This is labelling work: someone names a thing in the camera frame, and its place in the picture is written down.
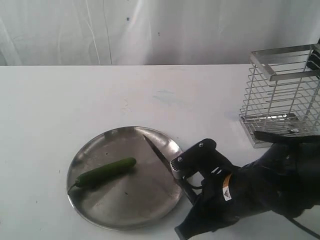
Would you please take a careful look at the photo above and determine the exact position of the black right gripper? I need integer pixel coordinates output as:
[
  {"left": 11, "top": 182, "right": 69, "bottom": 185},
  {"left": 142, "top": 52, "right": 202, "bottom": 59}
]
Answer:
[{"left": 173, "top": 159, "right": 253, "bottom": 239}]

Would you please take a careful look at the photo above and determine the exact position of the knife with grey handle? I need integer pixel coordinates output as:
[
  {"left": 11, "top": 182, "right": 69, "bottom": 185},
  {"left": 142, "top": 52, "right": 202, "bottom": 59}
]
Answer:
[{"left": 143, "top": 134, "right": 198, "bottom": 205}]

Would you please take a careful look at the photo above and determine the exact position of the green cucumber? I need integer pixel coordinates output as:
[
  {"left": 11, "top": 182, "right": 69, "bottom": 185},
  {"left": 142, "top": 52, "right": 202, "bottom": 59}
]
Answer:
[{"left": 67, "top": 157, "right": 137, "bottom": 195}]

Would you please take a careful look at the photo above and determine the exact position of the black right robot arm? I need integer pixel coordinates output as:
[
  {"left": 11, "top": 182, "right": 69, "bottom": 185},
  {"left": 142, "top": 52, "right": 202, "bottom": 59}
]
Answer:
[{"left": 171, "top": 131, "right": 320, "bottom": 240}]

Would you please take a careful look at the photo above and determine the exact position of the round steel plate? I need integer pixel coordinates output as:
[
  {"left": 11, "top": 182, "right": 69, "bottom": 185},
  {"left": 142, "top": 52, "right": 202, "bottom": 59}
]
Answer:
[{"left": 66, "top": 126, "right": 183, "bottom": 230}]

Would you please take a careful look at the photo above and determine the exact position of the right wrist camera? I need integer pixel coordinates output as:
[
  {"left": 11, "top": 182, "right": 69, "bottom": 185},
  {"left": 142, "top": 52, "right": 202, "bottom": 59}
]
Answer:
[{"left": 170, "top": 138, "right": 224, "bottom": 180}]

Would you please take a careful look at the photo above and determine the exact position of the wire metal utensil holder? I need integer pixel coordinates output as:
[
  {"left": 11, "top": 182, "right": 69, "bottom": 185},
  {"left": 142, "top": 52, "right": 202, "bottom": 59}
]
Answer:
[{"left": 239, "top": 43, "right": 320, "bottom": 148}]

